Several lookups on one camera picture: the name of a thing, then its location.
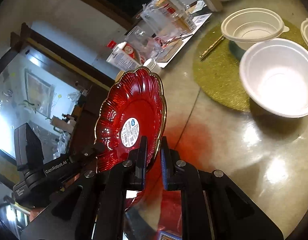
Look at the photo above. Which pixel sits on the peanut butter jar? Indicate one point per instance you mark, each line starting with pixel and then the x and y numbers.
pixel 119 75

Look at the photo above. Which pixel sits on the white moutai liquor bottle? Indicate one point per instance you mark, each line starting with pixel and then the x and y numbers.
pixel 132 52

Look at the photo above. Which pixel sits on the red plate with sticker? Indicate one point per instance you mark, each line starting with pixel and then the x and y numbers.
pixel 135 107

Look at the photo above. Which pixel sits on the cream ribbed plastic bowl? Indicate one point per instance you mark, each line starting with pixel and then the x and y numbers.
pixel 249 26

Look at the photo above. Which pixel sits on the white foam bowl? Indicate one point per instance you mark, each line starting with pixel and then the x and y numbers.
pixel 275 75

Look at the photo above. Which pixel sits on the gold glitter turntable mat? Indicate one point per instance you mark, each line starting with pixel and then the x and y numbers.
pixel 218 77

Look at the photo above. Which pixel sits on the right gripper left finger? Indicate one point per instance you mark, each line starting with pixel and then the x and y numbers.
pixel 138 156

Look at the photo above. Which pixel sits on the clear bottle red cap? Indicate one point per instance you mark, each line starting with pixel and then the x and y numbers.
pixel 119 58

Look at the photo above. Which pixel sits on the glass beer mug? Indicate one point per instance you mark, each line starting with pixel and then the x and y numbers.
pixel 146 45

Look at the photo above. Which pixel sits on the large red glass plate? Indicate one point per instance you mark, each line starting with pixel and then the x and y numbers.
pixel 153 186

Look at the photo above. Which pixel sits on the small white pill jar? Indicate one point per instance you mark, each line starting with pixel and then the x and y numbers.
pixel 152 65

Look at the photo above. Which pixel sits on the gold pen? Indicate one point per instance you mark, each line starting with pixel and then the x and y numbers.
pixel 211 47

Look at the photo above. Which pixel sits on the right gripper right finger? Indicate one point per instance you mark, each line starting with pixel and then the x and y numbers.
pixel 171 173

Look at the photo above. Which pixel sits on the small book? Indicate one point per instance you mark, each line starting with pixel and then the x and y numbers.
pixel 169 51

